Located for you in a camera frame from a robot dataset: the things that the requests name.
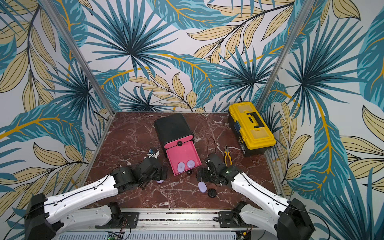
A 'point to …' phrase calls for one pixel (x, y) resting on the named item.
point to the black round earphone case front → (212, 192)
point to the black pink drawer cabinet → (173, 130)
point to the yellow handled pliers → (227, 153)
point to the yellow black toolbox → (254, 136)
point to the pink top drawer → (179, 142)
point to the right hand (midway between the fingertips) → (202, 175)
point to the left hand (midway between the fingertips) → (159, 170)
